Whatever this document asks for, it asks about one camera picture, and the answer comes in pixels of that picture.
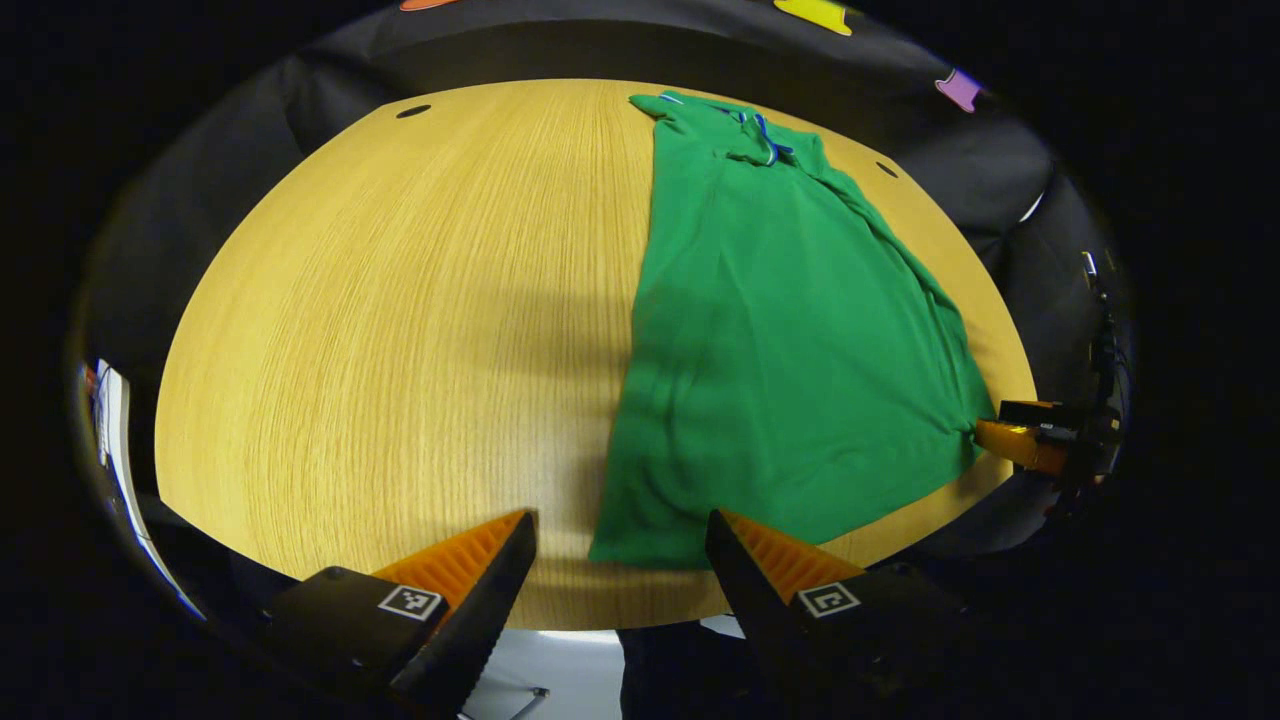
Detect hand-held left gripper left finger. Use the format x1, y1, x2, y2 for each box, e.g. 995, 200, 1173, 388
265, 508, 539, 716

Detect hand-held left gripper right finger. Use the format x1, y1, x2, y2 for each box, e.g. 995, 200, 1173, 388
706, 508, 976, 716

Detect green T-shirt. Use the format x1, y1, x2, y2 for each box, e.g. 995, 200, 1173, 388
588, 90, 996, 571

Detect grey metal leg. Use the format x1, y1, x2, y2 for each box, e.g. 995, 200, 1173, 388
458, 685, 551, 720

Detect person's dark trousers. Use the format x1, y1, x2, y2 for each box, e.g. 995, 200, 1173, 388
615, 620, 771, 720

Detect bright monitor screen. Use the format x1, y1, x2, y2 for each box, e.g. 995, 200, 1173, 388
80, 358, 136, 471

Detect black backdrop cloth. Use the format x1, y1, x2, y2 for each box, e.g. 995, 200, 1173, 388
75, 0, 1136, 601

